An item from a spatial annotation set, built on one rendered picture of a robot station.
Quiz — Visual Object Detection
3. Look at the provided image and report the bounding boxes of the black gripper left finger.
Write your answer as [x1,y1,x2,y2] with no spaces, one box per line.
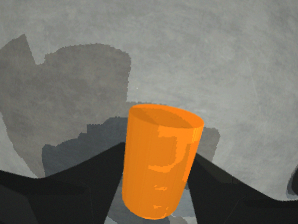
[0,141,126,224]

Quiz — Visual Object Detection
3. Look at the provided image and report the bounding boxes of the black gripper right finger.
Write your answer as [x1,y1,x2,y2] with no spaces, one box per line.
[188,153,298,224]

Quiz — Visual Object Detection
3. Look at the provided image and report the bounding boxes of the orange tapered knob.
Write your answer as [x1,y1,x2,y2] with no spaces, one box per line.
[121,104,205,218]

